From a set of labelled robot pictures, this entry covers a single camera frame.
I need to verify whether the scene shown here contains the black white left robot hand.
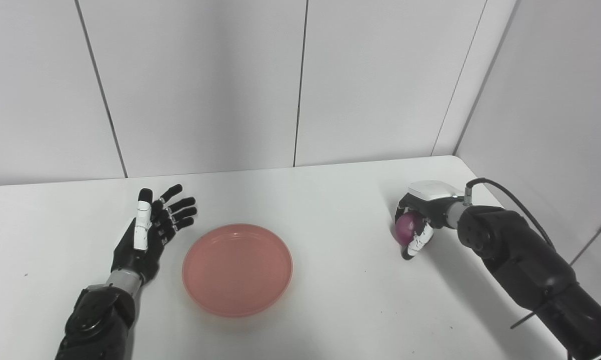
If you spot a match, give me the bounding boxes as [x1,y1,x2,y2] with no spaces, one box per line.
[111,184,198,285]

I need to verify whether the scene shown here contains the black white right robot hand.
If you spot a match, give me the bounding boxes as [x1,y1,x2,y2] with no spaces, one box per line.
[394,180,465,261]

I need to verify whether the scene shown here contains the purple red onion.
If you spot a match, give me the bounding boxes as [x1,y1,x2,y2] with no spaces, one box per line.
[395,212,426,246]

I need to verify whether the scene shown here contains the pink round plate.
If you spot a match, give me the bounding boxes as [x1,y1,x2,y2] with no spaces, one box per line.
[182,223,294,318]

